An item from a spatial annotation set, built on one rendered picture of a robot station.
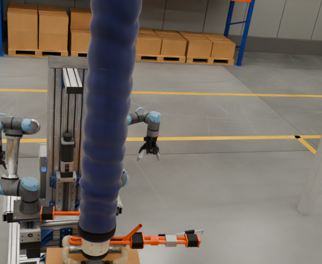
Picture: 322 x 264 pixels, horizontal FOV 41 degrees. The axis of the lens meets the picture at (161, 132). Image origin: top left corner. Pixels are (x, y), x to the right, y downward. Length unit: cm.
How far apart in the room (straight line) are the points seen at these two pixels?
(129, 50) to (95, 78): 21
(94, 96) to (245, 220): 336
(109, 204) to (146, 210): 253
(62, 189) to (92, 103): 119
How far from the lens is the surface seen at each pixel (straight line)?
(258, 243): 489
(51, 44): 956
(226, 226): 499
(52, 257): 297
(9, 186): 308
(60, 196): 321
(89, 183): 237
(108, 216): 251
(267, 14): 1230
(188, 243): 280
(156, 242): 275
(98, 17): 202
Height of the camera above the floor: 297
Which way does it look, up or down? 26 degrees down
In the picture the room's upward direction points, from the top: 8 degrees clockwise
